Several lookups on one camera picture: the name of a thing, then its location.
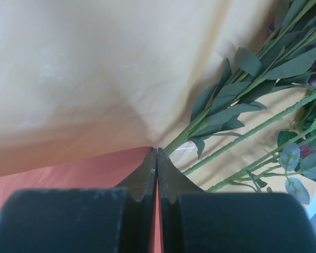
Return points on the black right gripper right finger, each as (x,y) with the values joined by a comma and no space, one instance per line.
(195,221)

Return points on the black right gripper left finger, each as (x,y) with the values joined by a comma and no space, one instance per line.
(117,219)

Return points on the orange wrapping paper sheet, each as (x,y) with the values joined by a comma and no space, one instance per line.
(83,78)

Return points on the white fake rose stem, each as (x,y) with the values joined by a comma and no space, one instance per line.
(253,131)

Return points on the mauve fake rose stem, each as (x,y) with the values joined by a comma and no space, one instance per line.
(286,59)

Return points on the pink fake rose stem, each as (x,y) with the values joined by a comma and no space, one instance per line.
(288,160)

